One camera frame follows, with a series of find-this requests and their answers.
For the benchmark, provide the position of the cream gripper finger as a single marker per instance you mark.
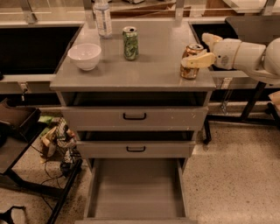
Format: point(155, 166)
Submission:
point(210, 39)
point(200, 60)

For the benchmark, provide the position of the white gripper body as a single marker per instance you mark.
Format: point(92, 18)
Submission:
point(225, 54)

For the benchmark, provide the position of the orange soda can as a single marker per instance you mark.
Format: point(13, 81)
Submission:
point(190, 73)

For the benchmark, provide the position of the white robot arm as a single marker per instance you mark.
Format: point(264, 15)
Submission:
point(259, 62)

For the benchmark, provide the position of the green soda can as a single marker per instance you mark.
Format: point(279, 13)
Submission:
point(130, 42)

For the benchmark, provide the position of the grey drawer cabinet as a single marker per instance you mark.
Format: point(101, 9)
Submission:
point(152, 80)

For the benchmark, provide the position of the grey middle drawer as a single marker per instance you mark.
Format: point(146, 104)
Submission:
point(138, 149)

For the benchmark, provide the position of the grey drawer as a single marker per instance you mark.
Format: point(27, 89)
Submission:
point(138, 149)
point(134, 118)
point(136, 191)

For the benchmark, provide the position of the grey top drawer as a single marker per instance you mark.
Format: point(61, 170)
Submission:
point(134, 118)

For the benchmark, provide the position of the grey bottom drawer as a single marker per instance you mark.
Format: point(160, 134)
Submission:
point(136, 191)

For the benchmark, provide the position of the clear plastic water bottle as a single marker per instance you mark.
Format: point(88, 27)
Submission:
point(103, 18)

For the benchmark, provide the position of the white ceramic bowl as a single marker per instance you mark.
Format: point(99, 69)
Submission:
point(85, 56)

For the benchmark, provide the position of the pile of snack bags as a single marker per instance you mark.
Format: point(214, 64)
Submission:
point(57, 137)

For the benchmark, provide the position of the black side table left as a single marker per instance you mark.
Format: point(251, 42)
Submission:
point(19, 128)

